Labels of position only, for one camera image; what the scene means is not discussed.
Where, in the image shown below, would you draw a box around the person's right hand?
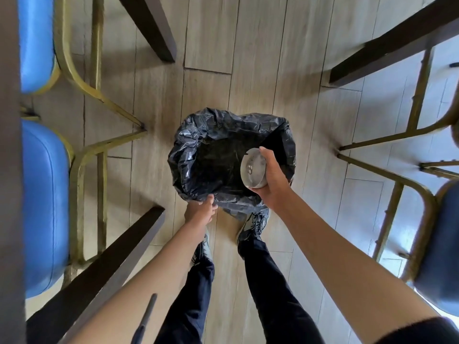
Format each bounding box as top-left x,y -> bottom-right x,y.
250,146 -> 293,209

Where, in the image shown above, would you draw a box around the person's left hand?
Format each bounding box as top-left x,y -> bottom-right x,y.
184,194 -> 219,227

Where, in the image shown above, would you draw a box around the round metal ashtray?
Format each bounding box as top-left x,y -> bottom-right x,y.
240,148 -> 269,189

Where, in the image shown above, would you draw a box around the black plastic trash bag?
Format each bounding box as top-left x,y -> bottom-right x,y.
168,107 -> 297,221

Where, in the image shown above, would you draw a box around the person's right forearm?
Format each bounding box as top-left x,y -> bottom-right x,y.
267,188 -> 450,344

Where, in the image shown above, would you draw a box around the person's left forearm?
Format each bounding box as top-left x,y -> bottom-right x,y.
70,215 -> 216,344

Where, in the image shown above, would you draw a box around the grey right sneaker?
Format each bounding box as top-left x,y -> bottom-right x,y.
237,208 -> 270,244

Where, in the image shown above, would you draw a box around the grey sneaker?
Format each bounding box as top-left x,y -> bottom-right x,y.
192,233 -> 213,266
237,208 -> 270,244

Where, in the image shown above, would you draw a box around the grey left sneaker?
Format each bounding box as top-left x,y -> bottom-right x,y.
192,233 -> 213,266

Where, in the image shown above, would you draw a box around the dark navy trousers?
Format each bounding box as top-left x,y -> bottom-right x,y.
154,236 -> 325,344

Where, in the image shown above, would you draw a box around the dark wooden table leg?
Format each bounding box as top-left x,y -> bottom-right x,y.
27,206 -> 166,344
116,0 -> 177,63
329,0 -> 459,87

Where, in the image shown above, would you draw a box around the black sleeve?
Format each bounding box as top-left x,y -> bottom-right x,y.
375,316 -> 459,344

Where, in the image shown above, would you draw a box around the blue chair with gold frame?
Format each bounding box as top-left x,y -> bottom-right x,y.
337,153 -> 459,316
20,118 -> 148,301
18,0 -> 148,134
339,46 -> 459,151

